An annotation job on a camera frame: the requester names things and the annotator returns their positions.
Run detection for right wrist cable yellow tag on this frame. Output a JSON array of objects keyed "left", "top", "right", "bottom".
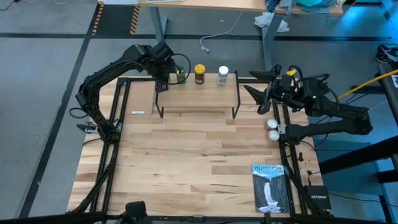
[{"left": 285, "top": 64, "right": 331, "bottom": 82}]

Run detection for wrist cable yellow tag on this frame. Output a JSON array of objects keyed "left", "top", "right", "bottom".
[
  {"left": 169, "top": 53, "right": 192, "bottom": 86},
  {"left": 285, "top": 64, "right": 331, "bottom": 82}
]

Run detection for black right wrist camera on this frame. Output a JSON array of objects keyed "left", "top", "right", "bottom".
[{"left": 279, "top": 73, "right": 296, "bottom": 91}]

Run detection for black aluminium table frame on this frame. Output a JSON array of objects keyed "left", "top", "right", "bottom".
[{"left": 67, "top": 76, "right": 335, "bottom": 224}]

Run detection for white cable with plug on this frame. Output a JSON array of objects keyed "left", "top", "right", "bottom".
[{"left": 200, "top": 11, "right": 244, "bottom": 54}]

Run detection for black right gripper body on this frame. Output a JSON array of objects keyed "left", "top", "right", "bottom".
[{"left": 267, "top": 77, "right": 304, "bottom": 110}]

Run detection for white crumpled cloth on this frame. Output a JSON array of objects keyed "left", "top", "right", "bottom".
[{"left": 254, "top": 11, "right": 290, "bottom": 34}]

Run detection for left wrist cable yellow tag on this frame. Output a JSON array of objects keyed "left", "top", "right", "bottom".
[{"left": 169, "top": 53, "right": 192, "bottom": 86}]

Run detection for black table-level camera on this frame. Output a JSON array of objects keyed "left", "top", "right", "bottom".
[{"left": 124, "top": 200, "right": 147, "bottom": 224}]

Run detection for white-lid bagel seasoning jar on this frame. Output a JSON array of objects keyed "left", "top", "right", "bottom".
[{"left": 216, "top": 65, "right": 229, "bottom": 86}]

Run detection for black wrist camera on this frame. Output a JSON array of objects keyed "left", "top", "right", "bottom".
[
  {"left": 154, "top": 80, "right": 170, "bottom": 93},
  {"left": 279, "top": 73, "right": 296, "bottom": 91}
]

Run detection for black Netgear network switch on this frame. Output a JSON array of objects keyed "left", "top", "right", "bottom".
[{"left": 306, "top": 185, "right": 332, "bottom": 210}]

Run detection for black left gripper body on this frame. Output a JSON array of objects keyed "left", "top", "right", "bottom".
[{"left": 150, "top": 40, "right": 177, "bottom": 84}]

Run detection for yellow-lid brown spice jar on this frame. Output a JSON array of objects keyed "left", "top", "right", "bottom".
[{"left": 194, "top": 63, "right": 206, "bottom": 85}]

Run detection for pile of mixed clothes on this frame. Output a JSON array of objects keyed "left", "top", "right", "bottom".
[{"left": 265, "top": 0, "right": 345, "bottom": 15}]

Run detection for wooden desk with grey legs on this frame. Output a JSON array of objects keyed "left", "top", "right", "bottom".
[{"left": 98, "top": 0, "right": 345, "bottom": 75}]

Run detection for white flat box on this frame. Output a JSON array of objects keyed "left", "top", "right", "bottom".
[{"left": 103, "top": 0, "right": 141, "bottom": 6}]

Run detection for Yellowstone waterfall postcard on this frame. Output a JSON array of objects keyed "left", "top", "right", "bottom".
[{"left": 251, "top": 164, "right": 290, "bottom": 214}]

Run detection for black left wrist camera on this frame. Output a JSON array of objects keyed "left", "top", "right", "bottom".
[{"left": 154, "top": 80, "right": 170, "bottom": 93}]

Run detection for black metal side stand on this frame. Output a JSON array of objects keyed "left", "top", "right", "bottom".
[{"left": 318, "top": 62, "right": 398, "bottom": 224}]

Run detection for teal cloth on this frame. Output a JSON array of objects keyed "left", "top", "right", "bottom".
[{"left": 297, "top": 0, "right": 338, "bottom": 9}]

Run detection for person's dark sneaker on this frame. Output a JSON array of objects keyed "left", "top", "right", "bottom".
[{"left": 375, "top": 44, "right": 398, "bottom": 65}]

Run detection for green-lid spice jar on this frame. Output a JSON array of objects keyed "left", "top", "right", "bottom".
[{"left": 176, "top": 65, "right": 187, "bottom": 85}]

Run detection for wooden shelf with black legs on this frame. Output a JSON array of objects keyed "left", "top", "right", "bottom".
[{"left": 154, "top": 70, "right": 241, "bottom": 119}]

